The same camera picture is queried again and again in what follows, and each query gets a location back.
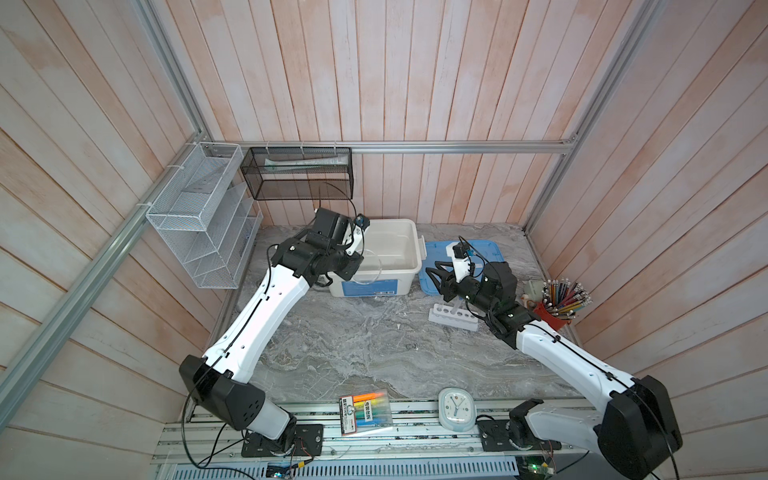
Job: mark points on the red pencil cup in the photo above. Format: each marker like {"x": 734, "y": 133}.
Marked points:
{"x": 553, "y": 322}

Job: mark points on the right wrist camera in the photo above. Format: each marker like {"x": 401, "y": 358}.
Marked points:
{"x": 460, "y": 255}

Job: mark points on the black wire mesh basket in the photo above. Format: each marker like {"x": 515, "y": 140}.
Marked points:
{"x": 299, "y": 173}

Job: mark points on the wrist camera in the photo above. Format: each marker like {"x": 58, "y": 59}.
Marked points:
{"x": 359, "y": 227}
{"x": 460, "y": 255}

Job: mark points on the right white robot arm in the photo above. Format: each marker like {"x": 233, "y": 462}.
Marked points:
{"x": 633, "y": 427}

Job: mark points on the white plastic storage bin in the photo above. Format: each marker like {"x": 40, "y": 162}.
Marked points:
{"x": 393, "y": 255}

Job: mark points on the colored pencils bundle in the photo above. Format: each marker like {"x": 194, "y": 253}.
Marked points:
{"x": 563, "y": 298}

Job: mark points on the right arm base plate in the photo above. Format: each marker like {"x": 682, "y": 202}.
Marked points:
{"x": 502, "y": 435}

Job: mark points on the white wire mesh shelf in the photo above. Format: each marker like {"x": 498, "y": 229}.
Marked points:
{"x": 207, "y": 219}

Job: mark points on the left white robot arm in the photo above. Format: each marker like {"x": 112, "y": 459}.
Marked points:
{"x": 219, "y": 380}

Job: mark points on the pale green small box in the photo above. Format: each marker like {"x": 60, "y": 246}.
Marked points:
{"x": 533, "y": 293}

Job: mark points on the white round clock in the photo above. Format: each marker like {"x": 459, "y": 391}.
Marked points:
{"x": 456, "y": 410}

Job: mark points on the highlighter marker pack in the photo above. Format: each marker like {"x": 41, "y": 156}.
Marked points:
{"x": 365, "y": 413}

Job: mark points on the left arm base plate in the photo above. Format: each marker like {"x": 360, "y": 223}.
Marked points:
{"x": 298, "y": 440}

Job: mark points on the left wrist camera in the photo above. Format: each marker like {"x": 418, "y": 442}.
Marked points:
{"x": 359, "y": 227}

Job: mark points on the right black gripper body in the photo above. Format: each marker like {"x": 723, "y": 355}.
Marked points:
{"x": 469, "y": 291}

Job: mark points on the white test tube rack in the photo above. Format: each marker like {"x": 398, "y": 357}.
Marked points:
{"x": 454, "y": 317}

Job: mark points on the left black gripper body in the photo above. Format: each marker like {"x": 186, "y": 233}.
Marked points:
{"x": 341, "y": 263}

